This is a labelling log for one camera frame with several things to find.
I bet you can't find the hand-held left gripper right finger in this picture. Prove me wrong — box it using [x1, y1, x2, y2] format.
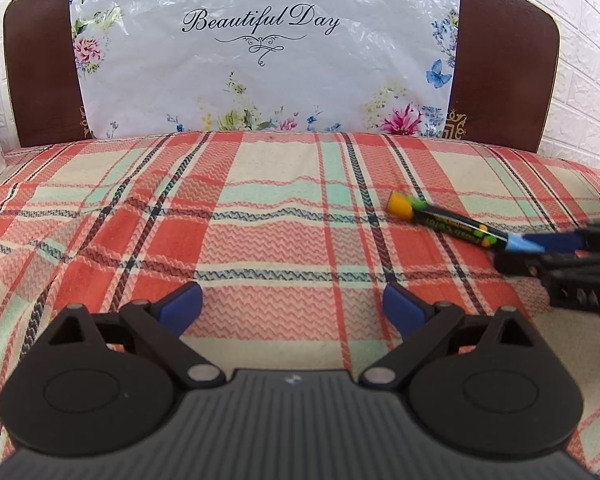
[358, 283, 537, 390]

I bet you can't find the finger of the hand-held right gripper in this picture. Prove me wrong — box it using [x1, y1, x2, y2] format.
[494, 251, 588, 278]
[521, 219, 600, 253]

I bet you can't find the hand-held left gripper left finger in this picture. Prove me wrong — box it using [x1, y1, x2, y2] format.
[47, 281, 227, 390]

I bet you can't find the black marker with orange cap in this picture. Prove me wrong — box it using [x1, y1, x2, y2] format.
[387, 189, 538, 256]

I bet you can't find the red plaid blanket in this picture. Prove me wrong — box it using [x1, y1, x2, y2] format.
[0, 130, 600, 480]

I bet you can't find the floral white plastic sheet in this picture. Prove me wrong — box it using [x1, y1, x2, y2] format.
[69, 0, 464, 139]

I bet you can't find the brown wooden headboard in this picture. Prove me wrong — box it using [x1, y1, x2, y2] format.
[2, 0, 562, 154]

